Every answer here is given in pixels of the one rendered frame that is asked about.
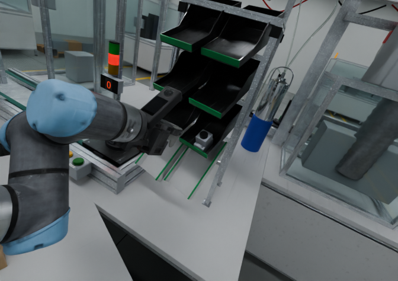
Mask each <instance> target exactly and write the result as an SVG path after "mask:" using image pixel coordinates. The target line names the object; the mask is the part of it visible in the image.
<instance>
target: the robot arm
mask: <svg viewBox="0 0 398 281"><path fill-rule="evenodd" d="M181 100H182V94H181V91H178V90H176V89H174V88H172V87H169V86H166V87H165V88H164V89H163V90H162V91H161V92H159V93H158V94H157V95H156V96H155V97H153V98H152V99H151V100H150V101H149V102H148V103H147V104H146V105H144V106H143V107H142V108H141V109H138V108H135V107H134V106H132V105H129V104H127V103H124V102H121V101H118V100H115V99H113V98H110V97H107V96H104V95H102V94H99V93H97V92H93V91H91V90H89V89H87V88H85V87H83V86H81V85H78V84H70V83H67V82H64V81H61V80H58V79H47V80H45V81H42V82H41V83H39V84H38V85H37V86H36V90H34V91H32V92H31V94H30V96H29V99H28V102H27V108H26V110H24V111H22V112H19V113H17V114H16V115H14V116H13V117H12V118H11V119H9V120H8V121H6V122H5V123H4V124H3V125H2V127H1V129H0V142H1V143H2V145H3V146H4V148H5V149H6V150H7V151H8V152H10V160H9V174H8V184H6V185H0V244H1V245H2V246H3V252H4V254H6V255H8V256H13V255H18V254H24V253H28V252H31V251H35V250H38V249H41V248H45V247H48V246H50V245H53V244H55V243H57V242H59V241H61V240H62V239H64V237H65V236H66V234H67V233H68V222H69V212H70V207H69V144H72V143H74V142H76V141H79V140H82V139H97V140H104V141H114V143H116V144H117V145H119V146H120V147H121V148H122V149H123V150H125V151H129V150H130V148H131V147H132V148H137V150H139V151H140V150H141V151H140V152H142V151H143V152H142V153H146V154H148V155H162V153H163V151H164V149H165V148H166V146H167V144H168V141H167V139H168V140H169V147H172V146H173V145H174V144H175V142H176V141H177V140H178V138H179V137H180V136H182V134H183V129H182V128H180V127H179V126H177V125H175V124H173V123H170V122H168V121H166V120H164V119H162V118H163V117H164V116H165V115H167V114H168V113H169V112H170V111H171V110H172V109H173V108H174V107H175V106H176V105H177V104H178V103H179V102H180V101H181ZM138 148H139V149H138Z"/></svg>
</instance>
